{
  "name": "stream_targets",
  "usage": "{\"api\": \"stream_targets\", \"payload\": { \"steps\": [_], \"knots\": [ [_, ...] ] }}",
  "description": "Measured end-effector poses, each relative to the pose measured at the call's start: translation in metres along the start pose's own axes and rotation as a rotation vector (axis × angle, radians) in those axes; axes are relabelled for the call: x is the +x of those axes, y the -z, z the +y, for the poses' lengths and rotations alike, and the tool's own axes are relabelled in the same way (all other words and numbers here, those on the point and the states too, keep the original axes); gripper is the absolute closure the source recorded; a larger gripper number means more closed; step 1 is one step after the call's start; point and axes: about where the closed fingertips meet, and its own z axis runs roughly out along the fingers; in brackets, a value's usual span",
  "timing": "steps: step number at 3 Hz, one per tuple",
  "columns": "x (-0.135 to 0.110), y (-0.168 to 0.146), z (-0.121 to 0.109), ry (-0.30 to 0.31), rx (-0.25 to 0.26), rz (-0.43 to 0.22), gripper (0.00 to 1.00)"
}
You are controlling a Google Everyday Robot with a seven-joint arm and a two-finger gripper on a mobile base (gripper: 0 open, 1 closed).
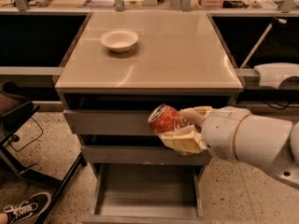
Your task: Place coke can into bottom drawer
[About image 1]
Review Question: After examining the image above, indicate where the grey open bottom drawer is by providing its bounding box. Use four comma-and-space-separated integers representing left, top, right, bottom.
82, 164, 213, 224

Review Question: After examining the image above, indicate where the black floor cable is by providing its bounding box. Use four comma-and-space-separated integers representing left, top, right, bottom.
7, 116, 45, 153

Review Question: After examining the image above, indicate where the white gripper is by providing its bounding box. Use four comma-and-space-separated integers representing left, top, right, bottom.
158, 106, 250, 163

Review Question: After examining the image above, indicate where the grey middle drawer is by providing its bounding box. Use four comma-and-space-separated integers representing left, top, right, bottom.
79, 134, 211, 165

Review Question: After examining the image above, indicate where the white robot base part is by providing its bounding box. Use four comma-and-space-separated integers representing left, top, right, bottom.
254, 63, 299, 89

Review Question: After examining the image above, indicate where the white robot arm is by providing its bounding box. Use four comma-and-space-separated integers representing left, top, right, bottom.
159, 106, 299, 189

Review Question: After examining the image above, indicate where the black office chair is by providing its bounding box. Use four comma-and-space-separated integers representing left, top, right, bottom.
0, 80, 88, 224

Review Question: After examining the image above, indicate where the grey drawer cabinet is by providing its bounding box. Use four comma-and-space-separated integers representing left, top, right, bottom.
54, 9, 245, 224

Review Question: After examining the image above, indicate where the grey top drawer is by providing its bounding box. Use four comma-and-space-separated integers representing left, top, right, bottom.
63, 93, 237, 137

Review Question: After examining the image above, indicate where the white stick black tip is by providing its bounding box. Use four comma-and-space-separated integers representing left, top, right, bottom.
239, 17, 287, 69

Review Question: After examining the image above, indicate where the white paper bowl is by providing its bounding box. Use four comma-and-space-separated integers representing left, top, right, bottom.
100, 29, 138, 53

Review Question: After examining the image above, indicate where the black white sneaker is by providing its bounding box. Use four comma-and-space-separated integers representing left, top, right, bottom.
0, 192, 51, 224

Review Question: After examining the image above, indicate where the crushed red coke can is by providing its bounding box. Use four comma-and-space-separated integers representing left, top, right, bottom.
148, 104, 194, 156

